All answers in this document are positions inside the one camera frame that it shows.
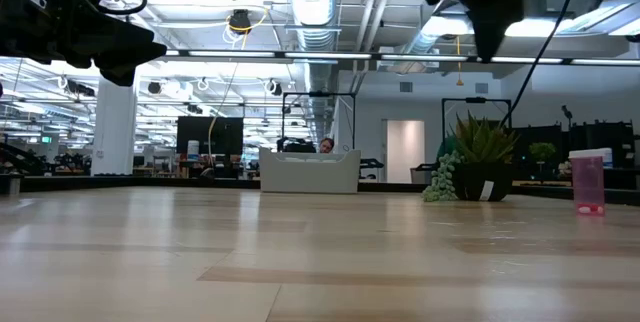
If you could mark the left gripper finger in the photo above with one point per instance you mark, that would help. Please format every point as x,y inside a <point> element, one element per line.
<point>122,49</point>

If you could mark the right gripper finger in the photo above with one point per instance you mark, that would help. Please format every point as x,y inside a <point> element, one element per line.
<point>492,27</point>

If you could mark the pink pill bottle white cap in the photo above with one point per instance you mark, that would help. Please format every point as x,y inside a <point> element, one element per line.
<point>587,187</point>

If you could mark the grey plastic basket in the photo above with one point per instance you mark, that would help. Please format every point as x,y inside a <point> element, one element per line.
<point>310,177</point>

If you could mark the white pillar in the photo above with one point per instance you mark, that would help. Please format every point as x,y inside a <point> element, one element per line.
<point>114,127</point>

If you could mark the black ceiling-hung device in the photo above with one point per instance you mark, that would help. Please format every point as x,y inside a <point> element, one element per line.
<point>240,21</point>

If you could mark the black monitor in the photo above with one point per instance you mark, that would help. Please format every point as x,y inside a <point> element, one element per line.
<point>210,135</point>

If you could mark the white canister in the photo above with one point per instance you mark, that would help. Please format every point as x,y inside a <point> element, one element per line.
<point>192,150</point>

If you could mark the small green potted plant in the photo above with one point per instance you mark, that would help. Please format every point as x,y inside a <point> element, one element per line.
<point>542,151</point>

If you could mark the black shelving unit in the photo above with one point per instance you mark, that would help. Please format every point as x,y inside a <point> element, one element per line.
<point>602,137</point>

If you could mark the overhead light bar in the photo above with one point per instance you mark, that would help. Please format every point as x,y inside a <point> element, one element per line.
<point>325,55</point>

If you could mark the person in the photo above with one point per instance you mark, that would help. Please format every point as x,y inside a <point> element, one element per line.
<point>327,145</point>

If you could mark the black aluminium table frame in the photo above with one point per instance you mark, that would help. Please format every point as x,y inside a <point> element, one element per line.
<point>150,183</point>

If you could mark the silver ceiling duct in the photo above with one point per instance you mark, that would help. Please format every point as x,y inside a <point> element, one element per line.
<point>314,2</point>

